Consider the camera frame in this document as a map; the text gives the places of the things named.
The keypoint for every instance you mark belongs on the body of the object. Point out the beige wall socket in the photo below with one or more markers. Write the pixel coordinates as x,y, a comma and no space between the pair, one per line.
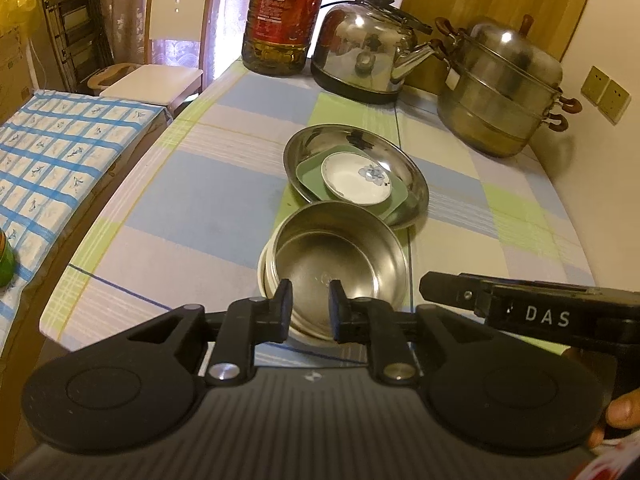
595,85
615,102

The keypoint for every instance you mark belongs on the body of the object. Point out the steel steamer pot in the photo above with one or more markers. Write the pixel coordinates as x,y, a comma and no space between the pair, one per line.
500,85

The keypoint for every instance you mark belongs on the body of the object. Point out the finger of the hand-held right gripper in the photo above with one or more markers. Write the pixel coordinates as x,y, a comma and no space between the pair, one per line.
450,290

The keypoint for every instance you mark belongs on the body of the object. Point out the yellow plastic bag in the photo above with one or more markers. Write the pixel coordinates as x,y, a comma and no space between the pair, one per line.
15,5

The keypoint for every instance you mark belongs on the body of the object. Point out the blue grid patterned cloth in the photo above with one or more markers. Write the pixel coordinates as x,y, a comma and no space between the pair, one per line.
60,160

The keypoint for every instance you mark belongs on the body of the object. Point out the person's right hand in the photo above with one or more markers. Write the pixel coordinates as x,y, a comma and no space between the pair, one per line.
625,412

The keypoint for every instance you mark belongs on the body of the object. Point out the white wooden chair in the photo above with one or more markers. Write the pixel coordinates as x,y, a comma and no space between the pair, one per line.
165,80

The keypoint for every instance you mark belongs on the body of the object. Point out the beige stool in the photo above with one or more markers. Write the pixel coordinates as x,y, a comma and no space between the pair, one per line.
107,77

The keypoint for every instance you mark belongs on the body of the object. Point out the white paper tag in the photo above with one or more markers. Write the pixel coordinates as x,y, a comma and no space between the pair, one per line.
453,80

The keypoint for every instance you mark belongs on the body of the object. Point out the white dish with blue flower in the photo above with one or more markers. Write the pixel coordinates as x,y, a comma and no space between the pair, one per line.
345,180

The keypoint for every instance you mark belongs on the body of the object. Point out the checkered pastel tablecloth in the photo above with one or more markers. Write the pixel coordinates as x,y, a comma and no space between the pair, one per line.
200,200

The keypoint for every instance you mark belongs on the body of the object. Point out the cardboard box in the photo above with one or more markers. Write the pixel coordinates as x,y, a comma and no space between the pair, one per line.
12,75

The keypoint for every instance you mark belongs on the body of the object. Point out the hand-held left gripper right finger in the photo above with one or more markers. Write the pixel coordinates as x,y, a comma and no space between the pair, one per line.
336,310

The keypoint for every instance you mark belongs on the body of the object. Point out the steel bowl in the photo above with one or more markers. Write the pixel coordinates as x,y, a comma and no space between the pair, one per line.
340,255

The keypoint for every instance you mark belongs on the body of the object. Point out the red and white clothing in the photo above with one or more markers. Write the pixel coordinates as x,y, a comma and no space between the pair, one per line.
615,465

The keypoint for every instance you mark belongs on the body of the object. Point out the large steel plate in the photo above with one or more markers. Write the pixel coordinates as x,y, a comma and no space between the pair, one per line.
325,140

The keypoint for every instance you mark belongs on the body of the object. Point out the black folding metal rack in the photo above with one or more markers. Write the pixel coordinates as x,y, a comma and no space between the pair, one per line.
75,25

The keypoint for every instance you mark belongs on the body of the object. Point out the green can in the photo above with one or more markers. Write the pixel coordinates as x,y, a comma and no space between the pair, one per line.
7,265

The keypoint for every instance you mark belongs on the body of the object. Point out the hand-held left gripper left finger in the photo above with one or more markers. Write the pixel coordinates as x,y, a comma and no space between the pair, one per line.
286,305

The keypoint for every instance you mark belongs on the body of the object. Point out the green square plate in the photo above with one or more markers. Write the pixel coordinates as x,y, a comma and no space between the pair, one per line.
310,175

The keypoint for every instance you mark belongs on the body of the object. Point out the cooking oil bottle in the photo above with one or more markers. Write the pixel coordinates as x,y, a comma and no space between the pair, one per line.
280,20

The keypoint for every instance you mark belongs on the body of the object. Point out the steel kettle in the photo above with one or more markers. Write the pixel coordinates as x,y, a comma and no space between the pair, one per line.
360,35

